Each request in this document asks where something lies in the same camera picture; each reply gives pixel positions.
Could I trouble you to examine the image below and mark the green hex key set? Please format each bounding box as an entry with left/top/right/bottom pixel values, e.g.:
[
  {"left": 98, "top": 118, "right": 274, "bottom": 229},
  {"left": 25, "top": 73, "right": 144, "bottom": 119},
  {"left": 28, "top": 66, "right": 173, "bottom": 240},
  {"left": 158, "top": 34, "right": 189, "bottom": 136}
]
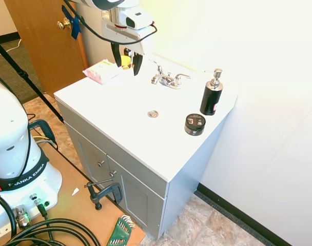
[{"left": 104, "top": 215, "right": 133, "bottom": 246}]

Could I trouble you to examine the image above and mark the chrome two-handle faucet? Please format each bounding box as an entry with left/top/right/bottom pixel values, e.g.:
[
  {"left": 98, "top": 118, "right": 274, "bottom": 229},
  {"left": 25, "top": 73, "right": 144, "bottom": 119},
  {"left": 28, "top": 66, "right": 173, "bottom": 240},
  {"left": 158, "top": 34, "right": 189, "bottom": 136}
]
[{"left": 148, "top": 59, "right": 191, "bottom": 90}]

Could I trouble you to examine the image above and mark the blue tape on door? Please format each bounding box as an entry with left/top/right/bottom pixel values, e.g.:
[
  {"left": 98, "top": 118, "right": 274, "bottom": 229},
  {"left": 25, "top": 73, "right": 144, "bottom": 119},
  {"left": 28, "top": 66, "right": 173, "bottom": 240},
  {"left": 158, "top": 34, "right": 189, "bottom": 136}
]
[{"left": 61, "top": 5, "right": 83, "bottom": 40}]

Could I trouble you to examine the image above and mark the brass door knob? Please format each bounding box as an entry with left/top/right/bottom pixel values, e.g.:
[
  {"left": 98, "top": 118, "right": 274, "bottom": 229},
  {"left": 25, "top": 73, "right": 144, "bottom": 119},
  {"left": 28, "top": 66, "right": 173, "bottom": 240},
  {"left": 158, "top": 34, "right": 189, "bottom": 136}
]
[{"left": 56, "top": 17, "right": 72, "bottom": 31}]

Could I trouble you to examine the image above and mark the wooden door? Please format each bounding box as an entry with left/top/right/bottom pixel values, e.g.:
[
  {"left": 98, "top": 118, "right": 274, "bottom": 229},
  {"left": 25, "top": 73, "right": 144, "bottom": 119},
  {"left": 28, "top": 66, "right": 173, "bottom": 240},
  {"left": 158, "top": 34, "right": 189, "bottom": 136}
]
[{"left": 4, "top": 0, "right": 89, "bottom": 98}]

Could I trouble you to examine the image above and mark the black metal C-clamp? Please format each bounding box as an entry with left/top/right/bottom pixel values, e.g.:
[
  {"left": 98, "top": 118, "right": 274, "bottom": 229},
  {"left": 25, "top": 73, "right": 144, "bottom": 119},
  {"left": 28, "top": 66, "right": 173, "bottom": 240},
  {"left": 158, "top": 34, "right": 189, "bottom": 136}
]
[{"left": 84, "top": 178, "right": 124, "bottom": 211}]

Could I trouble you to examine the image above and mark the white sink countertop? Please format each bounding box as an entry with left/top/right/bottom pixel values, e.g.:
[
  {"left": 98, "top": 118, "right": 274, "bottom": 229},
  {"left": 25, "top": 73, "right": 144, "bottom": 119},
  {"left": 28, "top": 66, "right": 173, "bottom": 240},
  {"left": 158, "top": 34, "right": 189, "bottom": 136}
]
[{"left": 53, "top": 52, "right": 238, "bottom": 183}]

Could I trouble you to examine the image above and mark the pink wipes pack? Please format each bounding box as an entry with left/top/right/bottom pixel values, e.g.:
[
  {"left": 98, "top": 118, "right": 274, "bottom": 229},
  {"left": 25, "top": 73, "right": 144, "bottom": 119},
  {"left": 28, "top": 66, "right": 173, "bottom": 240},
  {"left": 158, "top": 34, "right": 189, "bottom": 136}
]
[{"left": 82, "top": 59, "right": 123, "bottom": 85}]

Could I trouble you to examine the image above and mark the wooden base board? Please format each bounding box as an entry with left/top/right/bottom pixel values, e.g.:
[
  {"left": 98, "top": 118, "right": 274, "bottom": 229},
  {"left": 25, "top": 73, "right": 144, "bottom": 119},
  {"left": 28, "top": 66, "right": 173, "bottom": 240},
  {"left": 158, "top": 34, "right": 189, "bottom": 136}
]
[{"left": 36, "top": 142, "right": 147, "bottom": 246}]

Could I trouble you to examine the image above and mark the yellow lidded amber bottle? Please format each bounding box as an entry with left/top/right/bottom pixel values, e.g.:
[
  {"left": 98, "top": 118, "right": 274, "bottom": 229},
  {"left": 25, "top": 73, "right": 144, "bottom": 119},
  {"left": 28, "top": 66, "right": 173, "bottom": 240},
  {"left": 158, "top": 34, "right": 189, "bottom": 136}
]
[{"left": 120, "top": 55, "right": 132, "bottom": 71}]

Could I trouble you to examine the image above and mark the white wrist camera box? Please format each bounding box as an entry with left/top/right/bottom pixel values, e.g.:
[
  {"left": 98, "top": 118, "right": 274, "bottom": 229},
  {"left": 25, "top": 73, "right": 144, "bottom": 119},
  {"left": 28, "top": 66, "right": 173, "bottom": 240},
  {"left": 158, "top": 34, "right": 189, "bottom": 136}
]
[{"left": 114, "top": 7, "right": 154, "bottom": 30}]

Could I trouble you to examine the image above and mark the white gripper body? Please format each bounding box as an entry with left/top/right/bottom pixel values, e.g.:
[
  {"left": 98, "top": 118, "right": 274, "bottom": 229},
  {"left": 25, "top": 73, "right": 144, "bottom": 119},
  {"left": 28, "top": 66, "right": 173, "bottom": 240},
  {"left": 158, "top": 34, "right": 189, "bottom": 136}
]
[{"left": 101, "top": 9, "right": 155, "bottom": 56}]

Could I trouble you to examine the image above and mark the black cable bundle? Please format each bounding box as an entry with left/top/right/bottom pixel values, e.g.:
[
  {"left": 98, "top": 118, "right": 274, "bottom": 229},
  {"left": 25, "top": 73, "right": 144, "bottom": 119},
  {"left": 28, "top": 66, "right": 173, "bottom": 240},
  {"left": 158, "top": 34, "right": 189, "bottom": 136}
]
[{"left": 0, "top": 191, "right": 103, "bottom": 246}]

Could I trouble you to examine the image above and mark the black round jar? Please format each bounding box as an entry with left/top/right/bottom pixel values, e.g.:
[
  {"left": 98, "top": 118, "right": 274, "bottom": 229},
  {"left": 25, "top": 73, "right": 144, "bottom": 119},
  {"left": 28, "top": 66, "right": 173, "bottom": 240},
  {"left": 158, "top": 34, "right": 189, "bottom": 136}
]
[{"left": 184, "top": 113, "right": 207, "bottom": 136}]

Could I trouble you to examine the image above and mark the grey vanity cabinet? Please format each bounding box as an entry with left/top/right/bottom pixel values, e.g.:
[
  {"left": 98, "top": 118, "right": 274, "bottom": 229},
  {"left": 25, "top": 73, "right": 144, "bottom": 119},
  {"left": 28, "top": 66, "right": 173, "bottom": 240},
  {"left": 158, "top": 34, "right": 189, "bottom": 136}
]
[{"left": 55, "top": 98, "right": 227, "bottom": 241}]

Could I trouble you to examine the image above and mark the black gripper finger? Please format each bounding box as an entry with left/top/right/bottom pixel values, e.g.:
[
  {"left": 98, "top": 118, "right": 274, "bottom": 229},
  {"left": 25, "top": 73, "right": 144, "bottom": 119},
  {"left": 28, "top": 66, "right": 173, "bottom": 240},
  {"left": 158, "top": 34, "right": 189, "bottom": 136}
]
[
  {"left": 131, "top": 52, "right": 144, "bottom": 76},
  {"left": 110, "top": 43, "right": 123, "bottom": 67}
]

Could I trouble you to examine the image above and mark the black soap pump dispenser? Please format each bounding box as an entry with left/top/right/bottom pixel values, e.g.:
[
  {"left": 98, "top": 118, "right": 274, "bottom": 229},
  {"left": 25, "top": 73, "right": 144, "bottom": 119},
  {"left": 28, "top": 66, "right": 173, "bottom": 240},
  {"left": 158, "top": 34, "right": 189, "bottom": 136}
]
[{"left": 199, "top": 68, "right": 224, "bottom": 116}]

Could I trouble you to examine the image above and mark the white cable on carpet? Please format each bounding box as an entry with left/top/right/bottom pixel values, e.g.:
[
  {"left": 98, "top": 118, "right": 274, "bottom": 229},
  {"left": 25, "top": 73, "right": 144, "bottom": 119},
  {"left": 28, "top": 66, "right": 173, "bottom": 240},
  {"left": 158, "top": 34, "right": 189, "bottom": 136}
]
[{"left": 0, "top": 38, "right": 22, "bottom": 58}]

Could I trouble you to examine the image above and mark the black tripod leg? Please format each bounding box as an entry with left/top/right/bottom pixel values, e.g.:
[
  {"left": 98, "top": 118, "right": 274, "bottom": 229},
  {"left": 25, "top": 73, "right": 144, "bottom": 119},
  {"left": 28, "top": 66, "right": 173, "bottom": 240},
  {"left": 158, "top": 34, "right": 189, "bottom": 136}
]
[{"left": 0, "top": 34, "right": 64, "bottom": 124}]

